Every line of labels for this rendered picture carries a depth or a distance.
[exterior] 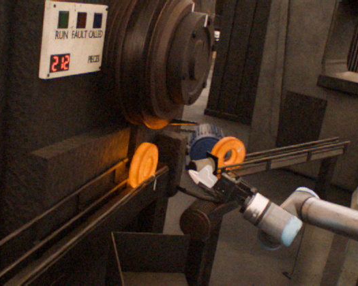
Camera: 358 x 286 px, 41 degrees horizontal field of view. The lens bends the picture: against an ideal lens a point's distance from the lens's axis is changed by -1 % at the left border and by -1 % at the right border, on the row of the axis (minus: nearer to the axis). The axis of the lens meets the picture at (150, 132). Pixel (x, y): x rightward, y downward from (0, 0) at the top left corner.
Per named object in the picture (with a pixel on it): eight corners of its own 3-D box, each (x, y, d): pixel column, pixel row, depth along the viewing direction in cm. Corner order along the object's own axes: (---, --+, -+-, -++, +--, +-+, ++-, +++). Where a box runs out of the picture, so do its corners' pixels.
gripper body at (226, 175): (226, 167, 154) (258, 187, 151) (213, 188, 157) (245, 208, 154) (219, 173, 147) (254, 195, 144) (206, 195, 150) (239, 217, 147)
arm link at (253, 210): (257, 218, 154) (250, 229, 145) (243, 210, 155) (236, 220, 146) (271, 196, 150) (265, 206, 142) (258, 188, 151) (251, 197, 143)
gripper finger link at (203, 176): (196, 159, 153) (220, 174, 151) (187, 173, 156) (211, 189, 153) (192, 161, 151) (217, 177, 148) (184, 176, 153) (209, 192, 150)
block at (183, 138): (146, 191, 185) (155, 132, 179) (154, 185, 192) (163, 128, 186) (171, 199, 181) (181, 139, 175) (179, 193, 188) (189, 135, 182)
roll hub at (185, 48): (159, 108, 139) (175, 10, 131) (192, 96, 164) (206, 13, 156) (177, 113, 137) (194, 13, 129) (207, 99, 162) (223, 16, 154)
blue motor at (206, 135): (184, 175, 369) (191, 132, 360) (185, 152, 424) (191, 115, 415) (224, 181, 368) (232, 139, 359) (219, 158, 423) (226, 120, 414)
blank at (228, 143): (217, 179, 199) (221, 182, 196) (204, 151, 190) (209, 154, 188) (244, 156, 203) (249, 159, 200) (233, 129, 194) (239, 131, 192)
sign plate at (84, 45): (38, 77, 114) (45, 0, 109) (94, 69, 137) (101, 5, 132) (46, 79, 113) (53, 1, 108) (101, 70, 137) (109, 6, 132)
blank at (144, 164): (127, 161, 151) (136, 163, 149) (148, 133, 162) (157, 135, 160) (129, 196, 160) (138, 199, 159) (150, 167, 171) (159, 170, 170)
